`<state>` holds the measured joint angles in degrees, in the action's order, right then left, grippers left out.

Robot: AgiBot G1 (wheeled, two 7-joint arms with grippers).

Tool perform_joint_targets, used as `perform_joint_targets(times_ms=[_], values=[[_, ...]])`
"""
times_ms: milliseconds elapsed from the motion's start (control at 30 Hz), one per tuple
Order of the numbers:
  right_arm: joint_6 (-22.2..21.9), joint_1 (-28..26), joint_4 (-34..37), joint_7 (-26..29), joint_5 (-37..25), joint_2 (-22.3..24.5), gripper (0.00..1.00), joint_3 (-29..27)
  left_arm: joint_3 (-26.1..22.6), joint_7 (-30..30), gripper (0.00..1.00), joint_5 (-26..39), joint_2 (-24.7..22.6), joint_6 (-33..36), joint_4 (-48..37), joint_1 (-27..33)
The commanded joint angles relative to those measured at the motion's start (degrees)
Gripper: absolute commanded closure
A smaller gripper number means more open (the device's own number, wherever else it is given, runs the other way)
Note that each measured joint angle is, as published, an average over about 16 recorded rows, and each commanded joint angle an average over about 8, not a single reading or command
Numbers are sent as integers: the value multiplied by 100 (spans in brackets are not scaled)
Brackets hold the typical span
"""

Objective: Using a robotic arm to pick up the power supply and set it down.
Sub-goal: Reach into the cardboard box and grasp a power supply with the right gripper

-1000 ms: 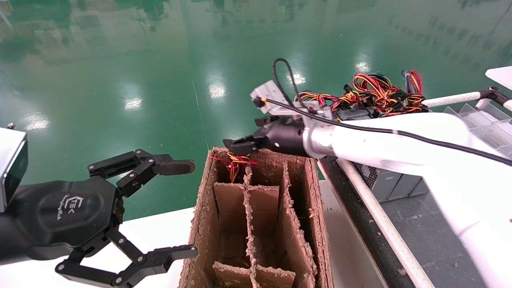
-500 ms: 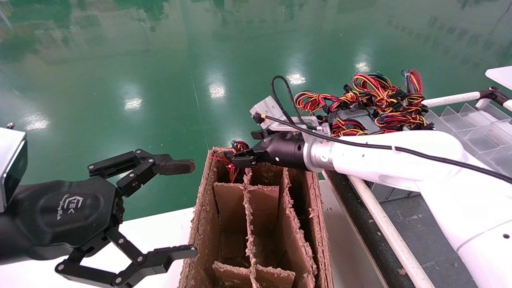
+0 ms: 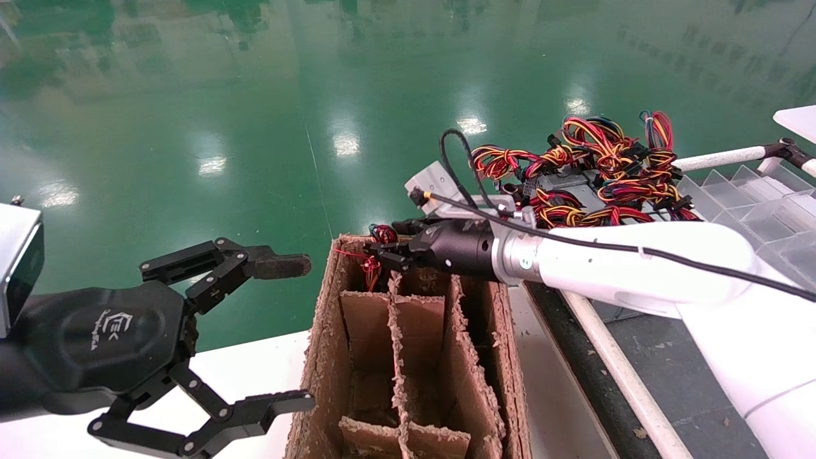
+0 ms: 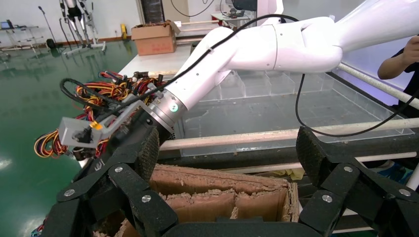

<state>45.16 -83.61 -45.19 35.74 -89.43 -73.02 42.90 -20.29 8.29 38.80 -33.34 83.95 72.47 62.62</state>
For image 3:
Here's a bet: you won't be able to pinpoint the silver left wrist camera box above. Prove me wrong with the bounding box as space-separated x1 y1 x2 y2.
0 196 45 340

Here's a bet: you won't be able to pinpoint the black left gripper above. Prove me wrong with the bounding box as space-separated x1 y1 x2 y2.
13 282 195 415

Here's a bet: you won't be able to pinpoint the black padded frame bar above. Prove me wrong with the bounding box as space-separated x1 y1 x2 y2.
526 284 664 459

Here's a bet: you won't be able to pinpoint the silver power supply colourful wires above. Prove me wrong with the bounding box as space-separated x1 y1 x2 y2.
510 188 657 229
602 110 702 224
548 115 645 192
333 223 399 294
469 145 606 214

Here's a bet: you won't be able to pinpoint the clear acrylic divided tray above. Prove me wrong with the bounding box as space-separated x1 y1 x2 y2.
676 164 816 291

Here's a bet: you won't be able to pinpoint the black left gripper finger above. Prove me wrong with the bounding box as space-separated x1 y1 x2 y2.
87 360 317 459
139 237 313 316

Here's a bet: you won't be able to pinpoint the white work table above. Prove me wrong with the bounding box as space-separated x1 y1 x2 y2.
773 105 816 145

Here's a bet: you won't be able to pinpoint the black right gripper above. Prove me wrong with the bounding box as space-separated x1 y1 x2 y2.
363 218 500 282

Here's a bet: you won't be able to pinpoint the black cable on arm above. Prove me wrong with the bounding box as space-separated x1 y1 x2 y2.
411 129 816 303

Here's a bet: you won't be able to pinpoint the worn cardboard box with dividers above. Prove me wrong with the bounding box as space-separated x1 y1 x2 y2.
285 233 533 459

